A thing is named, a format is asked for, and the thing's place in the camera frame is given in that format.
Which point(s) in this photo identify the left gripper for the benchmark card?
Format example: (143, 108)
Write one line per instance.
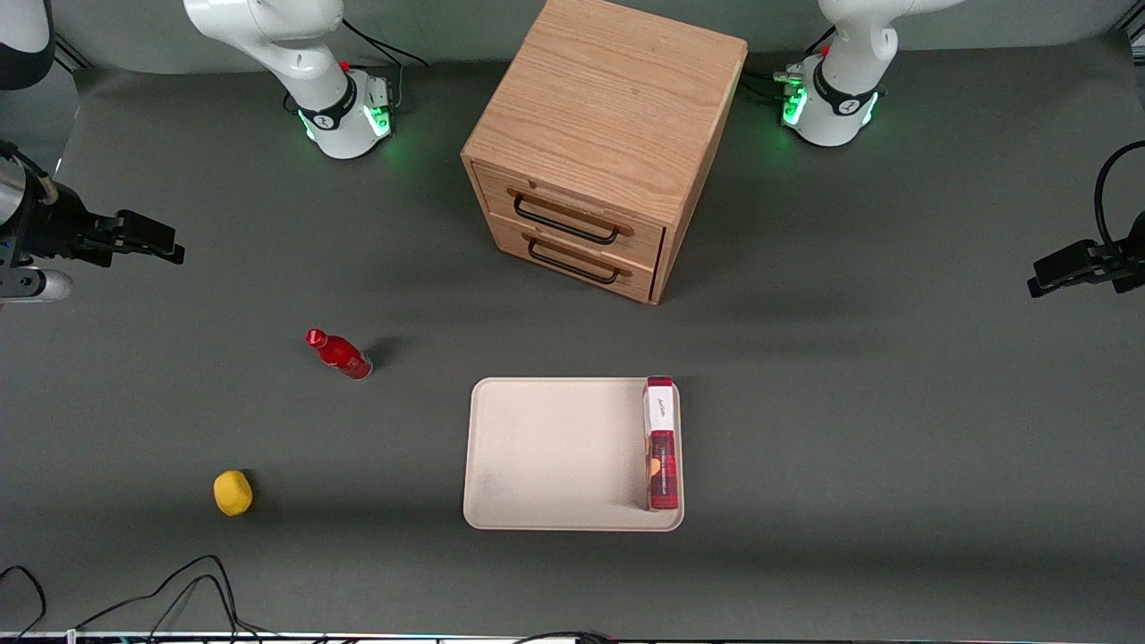
(1129, 269)

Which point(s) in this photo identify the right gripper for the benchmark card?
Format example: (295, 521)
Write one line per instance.
(55, 225)

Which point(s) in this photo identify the wooden drawer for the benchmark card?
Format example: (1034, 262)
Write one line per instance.
(505, 240)
(492, 183)

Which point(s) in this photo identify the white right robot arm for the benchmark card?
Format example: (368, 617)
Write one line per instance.
(268, 27)

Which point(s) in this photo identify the wooden drawer cabinet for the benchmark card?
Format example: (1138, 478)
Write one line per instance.
(617, 89)

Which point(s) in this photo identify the red bottle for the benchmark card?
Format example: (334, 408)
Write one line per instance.
(344, 356)

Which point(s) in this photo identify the yellow lemon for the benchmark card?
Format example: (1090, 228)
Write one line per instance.
(233, 493)

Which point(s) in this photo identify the beige plastic tray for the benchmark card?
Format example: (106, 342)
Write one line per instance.
(555, 456)

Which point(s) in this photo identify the red and white carton box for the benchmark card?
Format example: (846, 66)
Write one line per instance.
(663, 465)

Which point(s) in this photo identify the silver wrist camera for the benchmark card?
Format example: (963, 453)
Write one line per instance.
(36, 286)

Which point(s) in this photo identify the aluminium frame profile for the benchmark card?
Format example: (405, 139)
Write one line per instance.
(73, 55)
(1129, 34)

